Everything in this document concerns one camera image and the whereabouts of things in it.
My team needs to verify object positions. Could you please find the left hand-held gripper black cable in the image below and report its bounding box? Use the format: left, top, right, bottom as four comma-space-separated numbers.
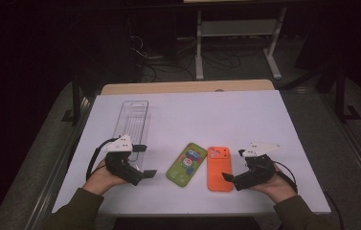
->
85, 137, 119, 181

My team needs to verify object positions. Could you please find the orange phone case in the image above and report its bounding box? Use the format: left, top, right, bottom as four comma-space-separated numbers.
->
206, 146, 235, 193

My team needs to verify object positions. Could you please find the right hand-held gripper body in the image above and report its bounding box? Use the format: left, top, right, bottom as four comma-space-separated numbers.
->
231, 142, 283, 192

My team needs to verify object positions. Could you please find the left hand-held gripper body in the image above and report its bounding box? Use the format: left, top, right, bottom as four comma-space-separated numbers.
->
102, 133, 145, 187

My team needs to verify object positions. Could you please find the hand-held gripper black cable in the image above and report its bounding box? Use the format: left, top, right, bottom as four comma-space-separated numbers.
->
275, 160, 345, 230
85, 137, 119, 181

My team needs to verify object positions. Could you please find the white metal stand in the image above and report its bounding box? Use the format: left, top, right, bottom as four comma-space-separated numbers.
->
194, 7, 288, 81

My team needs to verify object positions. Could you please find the person's left hand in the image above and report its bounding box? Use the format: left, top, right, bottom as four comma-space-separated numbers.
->
81, 159, 128, 196

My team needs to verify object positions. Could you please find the green clown phone case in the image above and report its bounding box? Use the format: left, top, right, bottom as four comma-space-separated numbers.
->
166, 142, 209, 188

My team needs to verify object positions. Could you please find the right hand-held gripper black cable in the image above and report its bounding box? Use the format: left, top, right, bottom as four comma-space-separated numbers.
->
275, 160, 345, 230

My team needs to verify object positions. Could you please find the clear plastic tray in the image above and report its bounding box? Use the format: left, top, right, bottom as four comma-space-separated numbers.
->
112, 100, 152, 172

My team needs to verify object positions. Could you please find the person's right hand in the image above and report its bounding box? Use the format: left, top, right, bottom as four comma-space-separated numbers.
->
249, 164, 298, 204

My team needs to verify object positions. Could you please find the tangle of black cables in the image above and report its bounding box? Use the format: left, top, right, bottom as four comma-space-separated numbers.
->
129, 34, 243, 81

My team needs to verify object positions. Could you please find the black metal stand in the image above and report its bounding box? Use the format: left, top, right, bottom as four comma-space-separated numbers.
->
333, 61, 361, 123
61, 71, 88, 127

